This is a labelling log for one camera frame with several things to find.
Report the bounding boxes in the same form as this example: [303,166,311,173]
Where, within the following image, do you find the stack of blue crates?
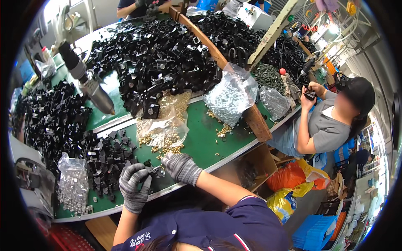
[292,214,338,251]

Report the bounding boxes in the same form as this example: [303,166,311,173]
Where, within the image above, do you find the wooden table divider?
[169,6,273,143]

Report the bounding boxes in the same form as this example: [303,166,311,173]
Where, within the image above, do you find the scattered brass inserts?
[207,109,233,139]

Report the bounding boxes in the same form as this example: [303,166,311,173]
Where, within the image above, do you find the small black plastic part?
[144,160,166,178]

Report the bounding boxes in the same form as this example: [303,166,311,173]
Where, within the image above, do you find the crumpled clear plastic bag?
[34,57,58,81]

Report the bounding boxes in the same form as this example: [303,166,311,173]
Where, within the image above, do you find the pale wooden post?
[247,0,299,71]

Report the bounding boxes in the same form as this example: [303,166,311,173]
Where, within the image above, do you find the heap of dark screws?
[252,62,286,94]

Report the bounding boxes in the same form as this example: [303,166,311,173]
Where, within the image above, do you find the heap of black plastic clips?
[13,80,139,203]

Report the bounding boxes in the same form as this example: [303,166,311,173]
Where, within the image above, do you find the clear bag of grey screws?
[259,86,292,122]

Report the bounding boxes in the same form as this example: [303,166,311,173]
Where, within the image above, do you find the orange plastic bag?
[266,161,307,192]

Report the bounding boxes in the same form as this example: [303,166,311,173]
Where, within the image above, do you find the large heap of black parts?
[87,18,223,120]

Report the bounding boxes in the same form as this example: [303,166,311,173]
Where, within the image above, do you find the person's body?
[111,195,291,251]

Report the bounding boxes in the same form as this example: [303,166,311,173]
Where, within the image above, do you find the white machine box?
[236,3,274,31]

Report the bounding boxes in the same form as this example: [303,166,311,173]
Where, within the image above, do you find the wooden stool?
[85,215,118,251]

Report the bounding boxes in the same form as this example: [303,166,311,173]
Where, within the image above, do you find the person's right hand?
[160,152,203,187]

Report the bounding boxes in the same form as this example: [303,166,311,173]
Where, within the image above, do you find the red plastic basket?
[46,224,95,251]

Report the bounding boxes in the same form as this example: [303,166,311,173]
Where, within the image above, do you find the clear bag of brass inserts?
[136,90,192,155]

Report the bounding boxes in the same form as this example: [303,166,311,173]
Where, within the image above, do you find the black hanging electric screwdriver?
[298,56,318,79]

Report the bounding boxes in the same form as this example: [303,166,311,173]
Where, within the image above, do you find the grey hanging electric screwdriver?
[58,40,116,115]

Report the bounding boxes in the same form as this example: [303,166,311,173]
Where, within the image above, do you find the brown cardboard box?
[216,144,279,193]

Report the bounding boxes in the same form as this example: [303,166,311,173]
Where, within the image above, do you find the clear bag of silver nuts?
[56,152,94,216]

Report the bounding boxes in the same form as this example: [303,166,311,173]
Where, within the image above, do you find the person's left hand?
[119,163,153,214]

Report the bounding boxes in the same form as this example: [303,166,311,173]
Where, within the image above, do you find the clear bag of silver screws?
[204,62,259,127]

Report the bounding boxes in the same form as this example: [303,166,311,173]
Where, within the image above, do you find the yellow plastic bag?
[266,181,315,225]

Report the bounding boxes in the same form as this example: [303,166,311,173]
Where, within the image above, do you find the heap of black cable parts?
[189,11,317,87]

